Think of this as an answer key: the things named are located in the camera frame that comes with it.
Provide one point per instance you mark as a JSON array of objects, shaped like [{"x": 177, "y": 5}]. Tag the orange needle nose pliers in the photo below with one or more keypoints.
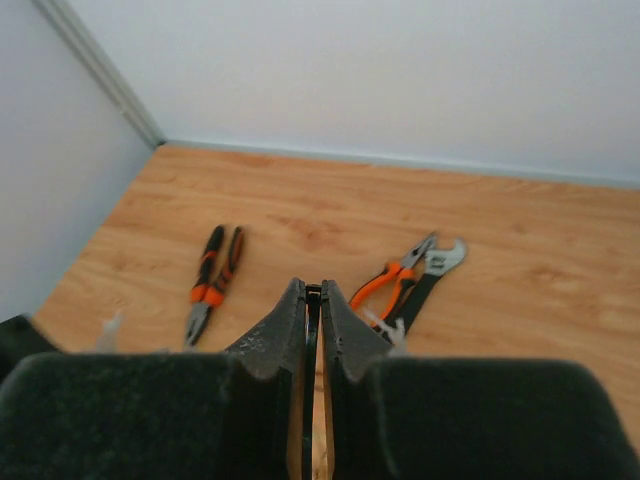
[{"x": 402, "y": 272}]

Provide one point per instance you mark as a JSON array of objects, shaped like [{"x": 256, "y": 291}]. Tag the black adjustable wrench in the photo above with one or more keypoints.
[{"x": 438, "y": 262}]

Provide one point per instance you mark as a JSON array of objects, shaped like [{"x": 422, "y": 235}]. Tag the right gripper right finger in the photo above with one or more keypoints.
[{"x": 408, "y": 417}]

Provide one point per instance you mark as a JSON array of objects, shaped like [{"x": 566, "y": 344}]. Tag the black zip tie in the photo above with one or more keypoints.
[{"x": 313, "y": 315}]

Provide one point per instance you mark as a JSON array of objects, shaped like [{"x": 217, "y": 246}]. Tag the left aluminium frame post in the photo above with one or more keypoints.
[{"x": 71, "y": 29}]

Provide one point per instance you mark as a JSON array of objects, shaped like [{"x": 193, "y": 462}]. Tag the orange black combination pliers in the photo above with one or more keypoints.
[{"x": 210, "y": 288}]

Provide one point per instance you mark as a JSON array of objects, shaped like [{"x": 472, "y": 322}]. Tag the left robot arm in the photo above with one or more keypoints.
[{"x": 19, "y": 338}]

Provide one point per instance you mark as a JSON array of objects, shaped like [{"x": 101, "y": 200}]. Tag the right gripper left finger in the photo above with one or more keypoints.
[{"x": 236, "y": 414}]

